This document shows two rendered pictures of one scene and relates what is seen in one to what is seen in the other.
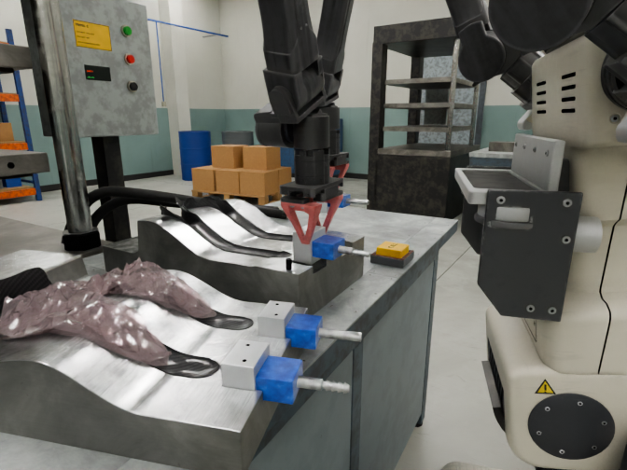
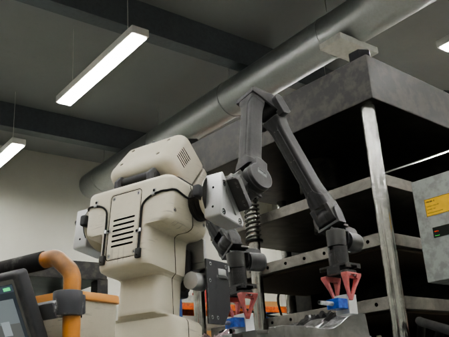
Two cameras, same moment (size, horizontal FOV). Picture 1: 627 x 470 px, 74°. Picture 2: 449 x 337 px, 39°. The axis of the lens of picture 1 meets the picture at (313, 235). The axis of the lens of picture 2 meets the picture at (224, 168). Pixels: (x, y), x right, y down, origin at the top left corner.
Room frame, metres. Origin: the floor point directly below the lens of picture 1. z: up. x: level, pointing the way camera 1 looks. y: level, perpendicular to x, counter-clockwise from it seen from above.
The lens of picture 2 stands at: (1.25, -1.85, 0.72)
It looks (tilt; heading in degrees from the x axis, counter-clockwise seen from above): 20 degrees up; 108
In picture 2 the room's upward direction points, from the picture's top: 4 degrees counter-clockwise
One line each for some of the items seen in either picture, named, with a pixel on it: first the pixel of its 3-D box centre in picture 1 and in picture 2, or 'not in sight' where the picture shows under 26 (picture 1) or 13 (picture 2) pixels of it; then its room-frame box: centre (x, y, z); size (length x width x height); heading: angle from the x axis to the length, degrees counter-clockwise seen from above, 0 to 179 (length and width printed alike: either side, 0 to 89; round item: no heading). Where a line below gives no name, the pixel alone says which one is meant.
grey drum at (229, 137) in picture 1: (238, 155); not in sight; (7.86, 1.39, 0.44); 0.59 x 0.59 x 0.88
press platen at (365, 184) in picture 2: not in sight; (333, 220); (0.80, 1.29, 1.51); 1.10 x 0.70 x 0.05; 150
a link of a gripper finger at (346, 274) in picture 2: (330, 175); (345, 283); (1.01, -0.04, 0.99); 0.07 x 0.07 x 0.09; 59
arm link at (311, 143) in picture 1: (308, 131); (237, 261); (0.68, 0.01, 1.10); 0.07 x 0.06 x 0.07; 52
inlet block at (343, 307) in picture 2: (342, 200); (335, 303); (0.97, -0.07, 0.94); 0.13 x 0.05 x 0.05; 59
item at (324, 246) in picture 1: (333, 248); (232, 323); (0.66, -0.03, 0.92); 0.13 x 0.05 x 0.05; 59
